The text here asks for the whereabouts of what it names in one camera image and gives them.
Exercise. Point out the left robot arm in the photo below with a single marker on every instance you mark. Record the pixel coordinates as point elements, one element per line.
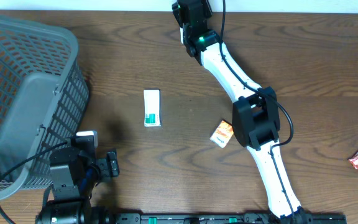
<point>75,173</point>

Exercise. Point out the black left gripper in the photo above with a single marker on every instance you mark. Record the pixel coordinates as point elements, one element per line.
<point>108,167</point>

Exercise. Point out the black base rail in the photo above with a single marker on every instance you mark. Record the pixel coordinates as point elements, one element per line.
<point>251,218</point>

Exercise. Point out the grey plastic basket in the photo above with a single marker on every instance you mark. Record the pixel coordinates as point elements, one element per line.
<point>43,97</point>

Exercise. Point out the orange small box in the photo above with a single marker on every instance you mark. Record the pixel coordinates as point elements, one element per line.
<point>222,134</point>

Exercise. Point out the white Panadol box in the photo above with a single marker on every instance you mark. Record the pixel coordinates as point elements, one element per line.
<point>152,108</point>

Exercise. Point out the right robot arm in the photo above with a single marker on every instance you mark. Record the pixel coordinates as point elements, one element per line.
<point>260,123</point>

